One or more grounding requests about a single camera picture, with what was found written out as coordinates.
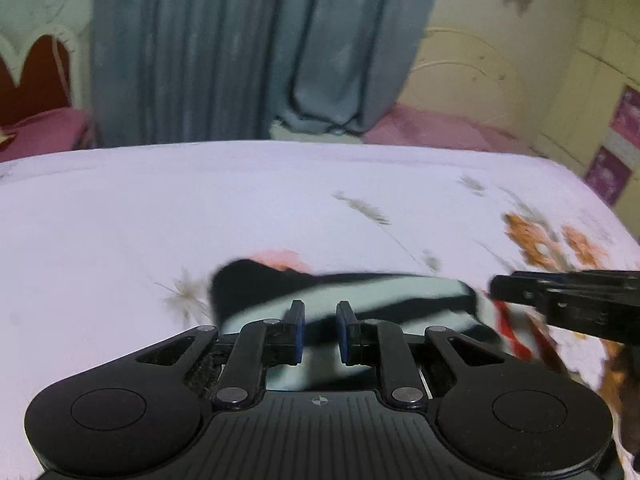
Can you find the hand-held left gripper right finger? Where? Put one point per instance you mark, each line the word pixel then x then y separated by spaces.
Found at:
pixel 343 332

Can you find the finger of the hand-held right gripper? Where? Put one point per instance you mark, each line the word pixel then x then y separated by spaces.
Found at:
pixel 575 300

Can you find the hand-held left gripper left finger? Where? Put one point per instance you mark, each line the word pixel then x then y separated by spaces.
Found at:
pixel 298 332

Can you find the red black striped white sweater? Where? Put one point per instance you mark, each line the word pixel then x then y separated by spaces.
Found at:
pixel 400 292

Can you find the white floral bed sheet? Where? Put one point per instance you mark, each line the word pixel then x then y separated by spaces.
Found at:
pixel 200 200

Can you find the pink blanket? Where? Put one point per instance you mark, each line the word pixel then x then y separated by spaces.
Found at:
pixel 440 132

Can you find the cream wardrobe with purple panels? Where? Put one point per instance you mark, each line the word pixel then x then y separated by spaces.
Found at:
pixel 607 85

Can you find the cream curved metal bedframe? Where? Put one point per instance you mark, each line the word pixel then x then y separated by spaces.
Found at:
pixel 475 67

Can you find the grey blue curtain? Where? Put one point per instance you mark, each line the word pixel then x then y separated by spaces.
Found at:
pixel 240 50

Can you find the pink pillow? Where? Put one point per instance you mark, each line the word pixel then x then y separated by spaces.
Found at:
pixel 45 130

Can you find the red heart-shaped headboard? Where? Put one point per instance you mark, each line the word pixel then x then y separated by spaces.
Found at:
pixel 37 80

